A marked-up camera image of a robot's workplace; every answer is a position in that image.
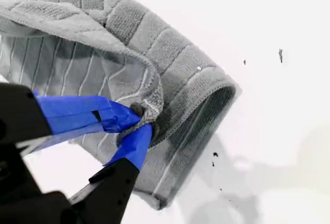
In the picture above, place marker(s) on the grey striped square towel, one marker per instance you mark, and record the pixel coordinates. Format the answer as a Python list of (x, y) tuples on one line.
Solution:
[(167, 53)]

